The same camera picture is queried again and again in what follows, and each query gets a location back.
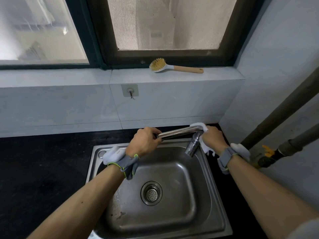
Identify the blurred beige outdoor unit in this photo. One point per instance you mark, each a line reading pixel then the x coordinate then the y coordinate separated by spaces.
pixel 155 27

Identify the white cleaning cloth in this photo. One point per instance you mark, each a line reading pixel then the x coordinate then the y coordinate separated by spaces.
pixel 200 126

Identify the person's right hand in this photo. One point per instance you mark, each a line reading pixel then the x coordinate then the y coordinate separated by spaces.
pixel 215 140

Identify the black framed window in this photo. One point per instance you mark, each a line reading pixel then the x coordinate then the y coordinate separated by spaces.
pixel 99 42

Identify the grey gas pipe with valve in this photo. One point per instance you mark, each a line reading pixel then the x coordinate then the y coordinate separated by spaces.
pixel 304 139

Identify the white outdoor air conditioner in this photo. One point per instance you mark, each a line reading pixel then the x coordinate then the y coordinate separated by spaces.
pixel 37 14

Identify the dark thick pipe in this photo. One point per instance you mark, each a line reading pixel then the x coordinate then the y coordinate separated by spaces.
pixel 281 114

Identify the steel faucet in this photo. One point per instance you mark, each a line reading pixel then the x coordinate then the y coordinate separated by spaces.
pixel 179 131

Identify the person's left hand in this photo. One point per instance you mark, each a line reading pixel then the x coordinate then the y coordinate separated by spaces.
pixel 142 143

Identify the person's white shirt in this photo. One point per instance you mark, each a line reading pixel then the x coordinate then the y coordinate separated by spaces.
pixel 306 231

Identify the clear adhesive wall hook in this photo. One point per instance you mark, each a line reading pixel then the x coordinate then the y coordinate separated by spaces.
pixel 129 89

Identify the stainless steel sink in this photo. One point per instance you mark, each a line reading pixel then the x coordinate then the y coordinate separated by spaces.
pixel 179 186

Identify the white left wrist tracker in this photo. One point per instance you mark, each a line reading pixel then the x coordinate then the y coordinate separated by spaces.
pixel 113 154

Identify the white wrist tracker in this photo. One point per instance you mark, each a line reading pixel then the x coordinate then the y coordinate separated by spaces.
pixel 240 149
pixel 113 154

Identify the white right wrist tracker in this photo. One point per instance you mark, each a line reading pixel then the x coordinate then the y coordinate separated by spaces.
pixel 240 149

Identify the steel sink drain strainer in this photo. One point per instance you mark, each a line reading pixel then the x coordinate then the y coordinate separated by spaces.
pixel 151 193

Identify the person's right forearm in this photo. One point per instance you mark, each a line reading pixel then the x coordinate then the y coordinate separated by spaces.
pixel 269 196

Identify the person's left forearm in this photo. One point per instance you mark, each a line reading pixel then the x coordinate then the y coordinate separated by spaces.
pixel 79 206

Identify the round sink hole cover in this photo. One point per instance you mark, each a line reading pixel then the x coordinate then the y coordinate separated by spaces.
pixel 101 154

